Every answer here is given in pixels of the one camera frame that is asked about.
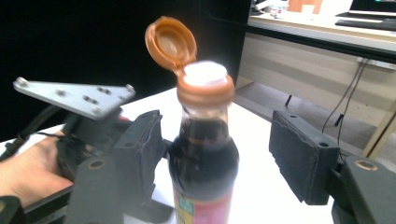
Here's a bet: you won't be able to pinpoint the beige desk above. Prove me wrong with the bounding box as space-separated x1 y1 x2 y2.
234 12 396 157

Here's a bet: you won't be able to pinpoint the white table board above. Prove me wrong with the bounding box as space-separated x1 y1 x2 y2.
0 87 335 224

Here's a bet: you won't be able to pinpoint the blurry small bottles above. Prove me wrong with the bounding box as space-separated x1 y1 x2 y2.
269 3 289 19

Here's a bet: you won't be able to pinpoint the black curtain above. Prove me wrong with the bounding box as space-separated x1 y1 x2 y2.
0 0 252 143

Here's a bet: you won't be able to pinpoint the soy sauce bottle orange cap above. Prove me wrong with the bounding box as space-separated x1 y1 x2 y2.
144 16 241 224

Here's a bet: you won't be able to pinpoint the black laptop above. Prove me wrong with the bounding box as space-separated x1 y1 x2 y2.
335 0 396 20

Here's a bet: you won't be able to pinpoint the black hanging cable with plug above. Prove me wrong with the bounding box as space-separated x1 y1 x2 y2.
335 60 372 150

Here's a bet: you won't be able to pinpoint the white wall socket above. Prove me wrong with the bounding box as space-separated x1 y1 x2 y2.
357 56 396 71

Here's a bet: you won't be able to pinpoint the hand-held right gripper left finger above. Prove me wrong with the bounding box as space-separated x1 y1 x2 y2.
113 109 168 208

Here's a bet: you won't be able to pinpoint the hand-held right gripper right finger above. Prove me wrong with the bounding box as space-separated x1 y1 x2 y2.
269 110 341 206

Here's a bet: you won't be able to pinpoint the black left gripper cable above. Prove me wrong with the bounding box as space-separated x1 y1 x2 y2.
0 105 62 161

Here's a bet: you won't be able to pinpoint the black keyboard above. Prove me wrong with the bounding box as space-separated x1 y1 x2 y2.
335 18 396 32

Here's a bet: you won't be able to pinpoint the thin black hanging cable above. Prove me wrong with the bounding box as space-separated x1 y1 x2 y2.
321 59 366 134

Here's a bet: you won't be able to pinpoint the wooden post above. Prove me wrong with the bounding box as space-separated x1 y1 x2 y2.
361 99 396 160

